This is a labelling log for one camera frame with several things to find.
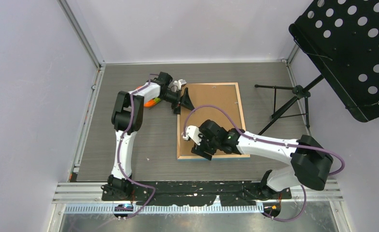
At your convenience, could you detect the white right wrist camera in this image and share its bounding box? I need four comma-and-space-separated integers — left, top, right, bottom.
182, 125, 203, 145

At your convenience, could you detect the aluminium front rail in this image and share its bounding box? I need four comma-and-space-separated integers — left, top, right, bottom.
52, 180, 344, 215

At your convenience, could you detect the black music stand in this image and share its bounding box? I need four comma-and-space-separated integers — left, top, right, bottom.
270, 0, 379, 124

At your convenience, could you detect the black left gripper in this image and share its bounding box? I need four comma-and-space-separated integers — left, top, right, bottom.
159, 88, 195, 117

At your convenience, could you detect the orange horseshoe toy block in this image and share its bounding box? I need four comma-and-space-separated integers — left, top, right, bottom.
137, 86, 161, 108

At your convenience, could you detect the brown backing board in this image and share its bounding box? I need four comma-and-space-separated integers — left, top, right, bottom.
177, 82, 246, 160

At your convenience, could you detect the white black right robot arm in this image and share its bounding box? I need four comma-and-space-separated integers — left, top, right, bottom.
182, 119, 333, 199

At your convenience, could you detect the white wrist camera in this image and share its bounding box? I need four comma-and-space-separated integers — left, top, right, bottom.
171, 79, 187, 92
182, 125, 203, 145

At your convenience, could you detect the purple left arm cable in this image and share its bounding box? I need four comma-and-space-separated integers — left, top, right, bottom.
116, 73, 159, 220

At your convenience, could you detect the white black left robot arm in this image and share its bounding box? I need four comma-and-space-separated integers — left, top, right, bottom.
101, 72, 195, 201

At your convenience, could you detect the light wooden picture frame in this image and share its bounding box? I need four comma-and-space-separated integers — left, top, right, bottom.
176, 82, 251, 161

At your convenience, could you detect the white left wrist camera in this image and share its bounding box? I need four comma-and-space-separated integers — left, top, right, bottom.
171, 79, 187, 92

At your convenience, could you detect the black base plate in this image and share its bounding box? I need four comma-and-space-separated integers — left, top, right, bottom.
101, 181, 292, 206

